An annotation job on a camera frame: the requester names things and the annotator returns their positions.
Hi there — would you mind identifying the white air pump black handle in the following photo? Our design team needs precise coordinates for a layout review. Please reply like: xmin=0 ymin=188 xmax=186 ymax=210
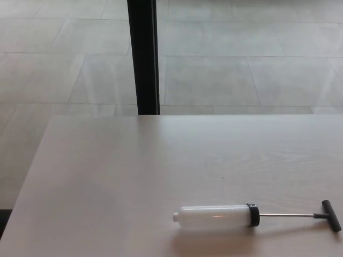
xmin=173 ymin=199 xmax=342 ymax=233

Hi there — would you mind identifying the black vertical post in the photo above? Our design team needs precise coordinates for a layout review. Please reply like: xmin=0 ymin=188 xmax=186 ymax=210
xmin=126 ymin=0 xmax=161 ymax=116

